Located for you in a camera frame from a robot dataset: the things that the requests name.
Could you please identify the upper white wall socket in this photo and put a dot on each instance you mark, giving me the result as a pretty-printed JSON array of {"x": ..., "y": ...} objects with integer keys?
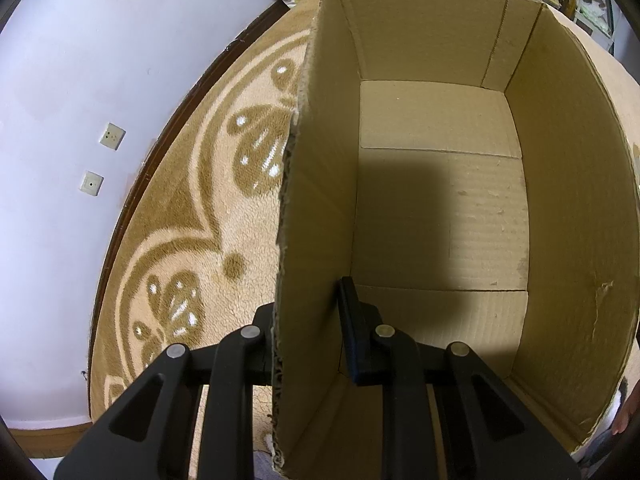
[{"x": 112, "y": 136}]

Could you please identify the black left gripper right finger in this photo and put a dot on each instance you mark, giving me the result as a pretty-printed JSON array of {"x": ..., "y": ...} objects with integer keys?
[{"x": 445, "y": 413}]

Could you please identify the beige patterned carpet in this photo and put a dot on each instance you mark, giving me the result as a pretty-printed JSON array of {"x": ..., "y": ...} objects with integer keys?
[{"x": 215, "y": 253}]

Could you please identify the white metal cart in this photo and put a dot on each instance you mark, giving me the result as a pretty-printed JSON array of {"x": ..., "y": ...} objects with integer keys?
[{"x": 596, "y": 19}]

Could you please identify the brown cardboard box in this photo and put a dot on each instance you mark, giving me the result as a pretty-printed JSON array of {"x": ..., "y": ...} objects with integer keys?
[{"x": 470, "y": 165}]

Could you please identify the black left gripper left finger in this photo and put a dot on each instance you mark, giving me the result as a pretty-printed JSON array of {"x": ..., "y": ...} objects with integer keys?
[{"x": 188, "y": 406}]

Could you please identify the white wall socket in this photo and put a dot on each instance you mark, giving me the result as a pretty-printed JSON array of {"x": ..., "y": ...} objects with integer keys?
[
  {"x": 91, "y": 183},
  {"x": 112, "y": 136}
]

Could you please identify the lower white wall socket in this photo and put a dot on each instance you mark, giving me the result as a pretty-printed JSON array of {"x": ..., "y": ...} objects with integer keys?
[{"x": 91, "y": 183}]

